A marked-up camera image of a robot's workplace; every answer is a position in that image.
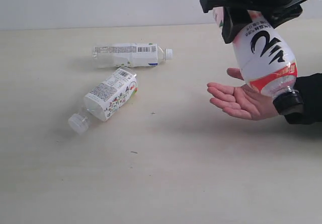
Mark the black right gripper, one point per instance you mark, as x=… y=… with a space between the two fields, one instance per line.
x=236 y=15

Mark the peach label bottle black cap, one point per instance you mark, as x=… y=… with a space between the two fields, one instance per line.
x=267 y=63

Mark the clear bottle white barcode label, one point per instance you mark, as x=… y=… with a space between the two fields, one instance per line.
x=130 y=55

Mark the square bottle floral label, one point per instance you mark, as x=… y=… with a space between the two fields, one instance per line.
x=99 y=104

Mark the bare open human hand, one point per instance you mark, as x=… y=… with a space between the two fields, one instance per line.
x=241 y=102

